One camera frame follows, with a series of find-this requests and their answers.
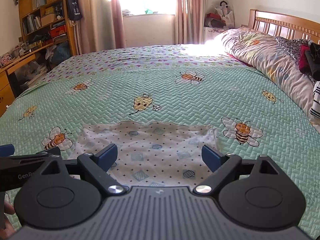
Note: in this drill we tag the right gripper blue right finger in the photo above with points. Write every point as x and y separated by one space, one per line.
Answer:
224 170

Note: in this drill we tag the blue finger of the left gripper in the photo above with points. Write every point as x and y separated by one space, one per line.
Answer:
7 150

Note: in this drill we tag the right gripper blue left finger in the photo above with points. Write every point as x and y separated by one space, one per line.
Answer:
94 167

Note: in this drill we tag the white dotted baby garment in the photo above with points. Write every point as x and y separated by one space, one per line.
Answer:
154 154

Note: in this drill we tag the pile of dark clothes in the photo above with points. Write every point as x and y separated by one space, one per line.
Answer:
306 54

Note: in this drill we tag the person's left hand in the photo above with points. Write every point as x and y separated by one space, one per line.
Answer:
8 229

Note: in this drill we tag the green quilted bee bedspread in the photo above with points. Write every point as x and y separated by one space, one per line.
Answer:
182 84

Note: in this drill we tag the floral folded duvet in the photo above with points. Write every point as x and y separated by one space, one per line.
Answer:
262 52

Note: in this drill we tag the pink curtain left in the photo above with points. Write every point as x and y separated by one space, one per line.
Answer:
101 26

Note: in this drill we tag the pink curtain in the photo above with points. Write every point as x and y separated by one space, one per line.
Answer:
189 21
101 26

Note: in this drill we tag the wooden bookshelf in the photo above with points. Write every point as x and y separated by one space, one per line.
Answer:
46 17

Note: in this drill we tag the nightstand clutter with plush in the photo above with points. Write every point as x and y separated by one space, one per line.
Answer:
222 19

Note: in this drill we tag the dark hanging tote bag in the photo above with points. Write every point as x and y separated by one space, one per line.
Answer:
73 10

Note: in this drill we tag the wooden bed headboard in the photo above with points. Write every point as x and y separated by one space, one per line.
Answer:
287 26

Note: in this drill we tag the pink curtain right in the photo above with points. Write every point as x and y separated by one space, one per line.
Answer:
189 21

